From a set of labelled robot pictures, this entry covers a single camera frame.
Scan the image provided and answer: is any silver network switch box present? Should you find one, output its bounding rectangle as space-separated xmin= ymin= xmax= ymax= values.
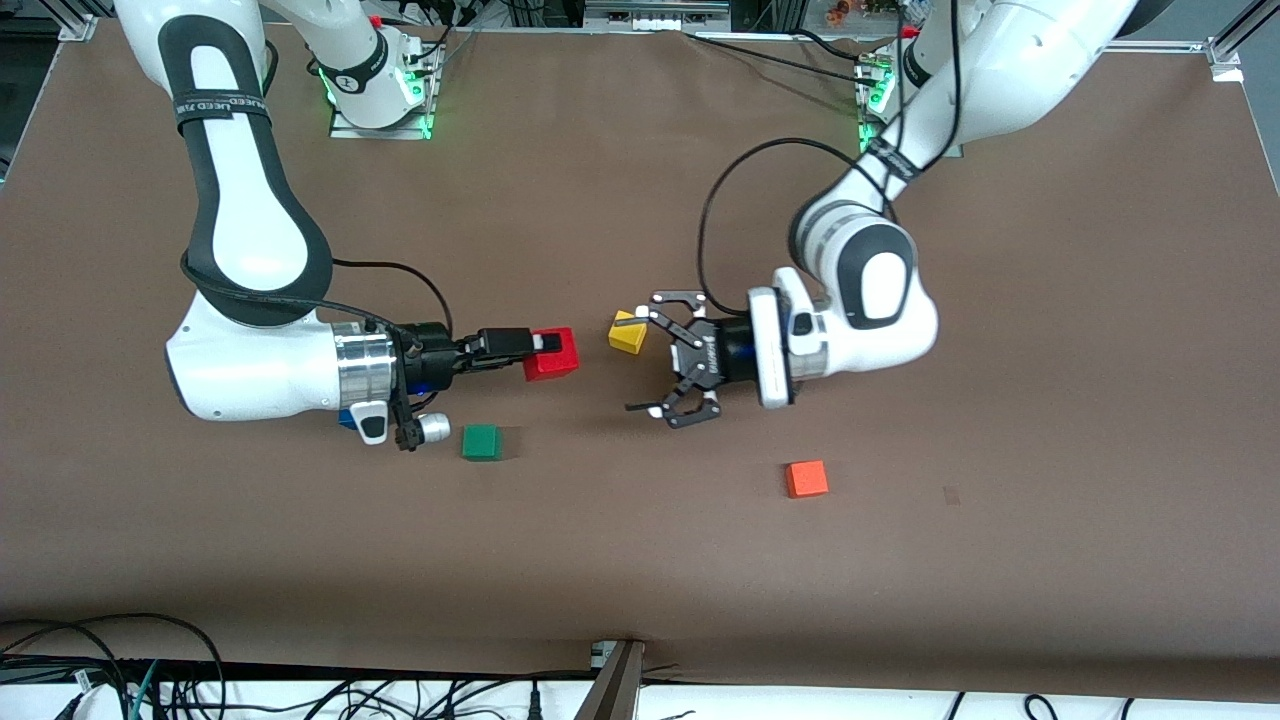
xmin=584 ymin=0 xmax=732 ymax=32

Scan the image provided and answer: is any yellow cube block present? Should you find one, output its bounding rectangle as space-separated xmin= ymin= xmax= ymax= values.
xmin=607 ymin=310 xmax=649 ymax=355

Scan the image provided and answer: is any long black base cable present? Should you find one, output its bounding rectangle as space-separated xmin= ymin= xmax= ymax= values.
xmin=684 ymin=32 xmax=867 ymax=81

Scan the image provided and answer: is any black looping floor cable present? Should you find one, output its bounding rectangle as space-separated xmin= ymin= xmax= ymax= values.
xmin=0 ymin=611 xmax=227 ymax=720

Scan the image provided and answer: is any red cube block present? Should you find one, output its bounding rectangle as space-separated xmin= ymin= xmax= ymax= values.
xmin=522 ymin=326 xmax=581 ymax=383

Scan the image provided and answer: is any metal support beam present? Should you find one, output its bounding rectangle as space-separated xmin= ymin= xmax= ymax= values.
xmin=574 ymin=641 xmax=647 ymax=720

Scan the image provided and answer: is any orange cube block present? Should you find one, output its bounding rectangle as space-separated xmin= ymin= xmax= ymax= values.
xmin=784 ymin=459 xmax=831 ymax=500

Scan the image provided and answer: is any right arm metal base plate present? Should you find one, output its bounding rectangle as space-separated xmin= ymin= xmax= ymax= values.
xmin=328 ymin=38 xmax=443 ymax=141

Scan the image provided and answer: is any short black base cable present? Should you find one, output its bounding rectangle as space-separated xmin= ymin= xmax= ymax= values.
xmin=795 ymin=27 xmax=869 ymax=63

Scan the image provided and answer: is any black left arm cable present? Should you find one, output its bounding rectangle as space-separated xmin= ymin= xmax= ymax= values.
xmin=696 ymin=0 xmax=963 ymax=303

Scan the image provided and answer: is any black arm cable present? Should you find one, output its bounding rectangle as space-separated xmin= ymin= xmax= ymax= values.
xmin=696 ymin=0 xmax=963 ymax=303
xmin=180 ymin=252 xmax=457 ymax=349

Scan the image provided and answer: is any teal cable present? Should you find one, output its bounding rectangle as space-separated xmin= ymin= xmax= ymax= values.
xmin=124 ymin=659 xmax=162 ymax=720

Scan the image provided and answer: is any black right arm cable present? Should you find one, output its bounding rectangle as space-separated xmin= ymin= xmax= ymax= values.
xmin=180 ymin=252 xmax=457 ymax=349

